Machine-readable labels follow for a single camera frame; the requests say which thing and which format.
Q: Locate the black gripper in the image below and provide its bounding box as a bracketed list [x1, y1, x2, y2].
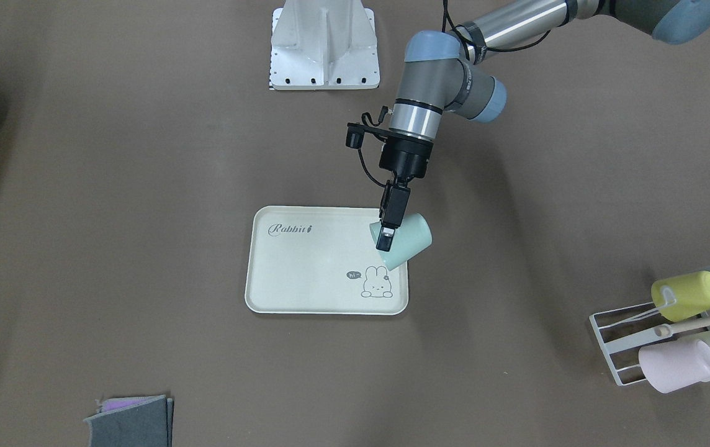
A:
[375, 135, 433, 252]

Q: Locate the green cup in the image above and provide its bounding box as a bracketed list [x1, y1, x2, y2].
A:
[369, 213, 433, 271]

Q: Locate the cream rabbit tray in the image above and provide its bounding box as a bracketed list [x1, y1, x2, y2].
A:
[245, 205, 409, 316]

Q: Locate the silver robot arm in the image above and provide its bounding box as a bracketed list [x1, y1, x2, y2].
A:
[375, 1, 710, 253]

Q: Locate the yellow cup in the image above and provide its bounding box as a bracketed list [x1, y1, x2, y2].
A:
[650, 271, 710, 322]

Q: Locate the pink cup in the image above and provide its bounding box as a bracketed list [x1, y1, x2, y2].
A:
[638, 340, 710, 394]

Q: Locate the folded grey cloth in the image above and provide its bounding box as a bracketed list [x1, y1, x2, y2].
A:
[84, 394, 174, 446]

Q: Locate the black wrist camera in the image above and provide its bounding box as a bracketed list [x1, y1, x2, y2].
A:
[344, 106, 392, 150]

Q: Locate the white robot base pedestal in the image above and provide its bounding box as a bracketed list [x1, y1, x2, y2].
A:
[268, 1, 380, 91]

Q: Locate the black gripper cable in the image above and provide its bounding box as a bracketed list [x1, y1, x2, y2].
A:
[355, 0, 554, 190]

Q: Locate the white wire cup rack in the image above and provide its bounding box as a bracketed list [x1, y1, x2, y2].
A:
[588, 302, 710, 387]

